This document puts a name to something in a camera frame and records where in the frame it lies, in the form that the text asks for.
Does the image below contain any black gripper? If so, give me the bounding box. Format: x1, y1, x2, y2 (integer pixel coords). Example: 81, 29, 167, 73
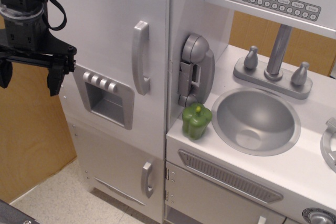
0, 12, 77, 97

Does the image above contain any white fridge door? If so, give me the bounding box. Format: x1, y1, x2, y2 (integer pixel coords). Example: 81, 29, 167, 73
56, 0, 170, 158

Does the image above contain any silver fridge handle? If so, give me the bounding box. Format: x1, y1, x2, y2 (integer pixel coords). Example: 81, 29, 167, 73
131, 20, 150, 95

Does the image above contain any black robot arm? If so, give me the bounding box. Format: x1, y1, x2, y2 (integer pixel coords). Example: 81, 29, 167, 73
1, 0, 77, 96

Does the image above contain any silver ice dispenser panel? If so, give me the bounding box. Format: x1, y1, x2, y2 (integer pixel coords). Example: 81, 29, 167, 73
73, 65, 135, 130

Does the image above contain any white lower freezer door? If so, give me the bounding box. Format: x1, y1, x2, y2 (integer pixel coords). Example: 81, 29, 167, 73
68, 122, 164, 223

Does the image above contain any black case corner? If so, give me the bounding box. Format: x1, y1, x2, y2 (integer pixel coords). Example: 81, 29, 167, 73
1, 200, 39, 224

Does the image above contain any green toy bell pepper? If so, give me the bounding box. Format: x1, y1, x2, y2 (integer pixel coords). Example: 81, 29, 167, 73
182, 103, 212, 140

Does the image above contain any silver vent grille panel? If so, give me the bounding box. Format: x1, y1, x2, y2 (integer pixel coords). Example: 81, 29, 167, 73
178, 150, 283, 204

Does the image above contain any silver round sink bowl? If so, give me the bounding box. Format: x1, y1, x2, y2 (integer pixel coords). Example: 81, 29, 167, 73
212, 88, 301, 156

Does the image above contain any silver toy faucet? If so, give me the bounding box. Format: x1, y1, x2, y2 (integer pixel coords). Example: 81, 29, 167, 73
233, 24, 312, 100

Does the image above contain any silver oven knob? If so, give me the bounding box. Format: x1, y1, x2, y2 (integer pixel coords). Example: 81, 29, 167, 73
302, 208, 335, 224

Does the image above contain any black cable loop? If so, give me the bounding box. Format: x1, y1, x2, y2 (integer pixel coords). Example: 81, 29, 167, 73
46, 0, 67, 31

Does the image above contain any silver lower freezer handle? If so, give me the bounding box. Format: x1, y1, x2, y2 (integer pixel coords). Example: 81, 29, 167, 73
141, 162, 153, 198

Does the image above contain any silver toy wall phone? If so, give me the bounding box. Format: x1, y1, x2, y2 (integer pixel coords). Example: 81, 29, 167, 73
178, 34, 215, 107

